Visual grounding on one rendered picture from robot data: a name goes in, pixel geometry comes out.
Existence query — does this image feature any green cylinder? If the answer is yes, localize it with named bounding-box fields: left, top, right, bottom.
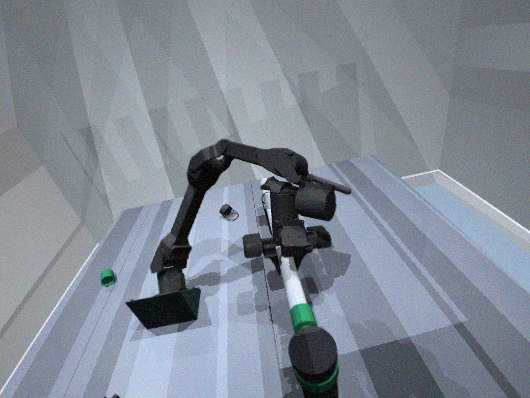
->
left=100, top=270, right=115, bottom=286

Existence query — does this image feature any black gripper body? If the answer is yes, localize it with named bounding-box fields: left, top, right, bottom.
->
left=243, top=212, right=332, bottom=259

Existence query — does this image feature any green cup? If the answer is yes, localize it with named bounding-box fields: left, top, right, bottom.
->
left=290, top=303, right=339, bottom=392

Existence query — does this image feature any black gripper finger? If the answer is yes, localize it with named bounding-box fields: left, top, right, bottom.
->
left=294, top=251, right=313, bottom=271
left=263, top=249, right=281, bottom=275

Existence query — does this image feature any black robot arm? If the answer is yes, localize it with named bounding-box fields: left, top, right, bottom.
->
left=149, top=139, right=337, bottom=296

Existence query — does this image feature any black rod with white end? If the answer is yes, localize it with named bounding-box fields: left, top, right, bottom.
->
left=309, top=172, right=351, bottom=194

